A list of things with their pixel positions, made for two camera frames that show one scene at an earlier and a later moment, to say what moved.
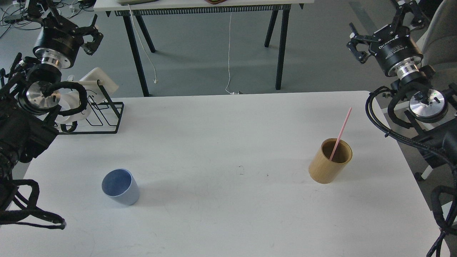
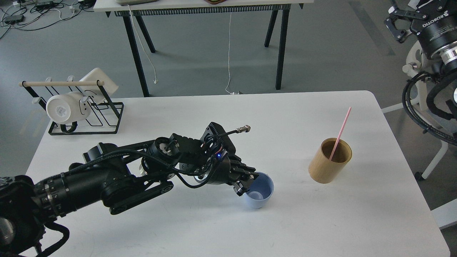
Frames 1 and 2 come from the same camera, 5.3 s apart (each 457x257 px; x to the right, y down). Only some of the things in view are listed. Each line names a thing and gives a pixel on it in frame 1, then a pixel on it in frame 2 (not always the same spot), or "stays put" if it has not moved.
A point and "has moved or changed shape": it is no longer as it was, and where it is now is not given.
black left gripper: x=58 y=43 → x=227 y=168
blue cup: x=121 y=185 has moved or changed shape
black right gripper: x=392 y=45 → x=433 y=31
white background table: x=129 y=9 stays put
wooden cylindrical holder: x=324 y=171 stays put
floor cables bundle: x=11 y=13 stays put
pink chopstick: x=341 y=133 stays put
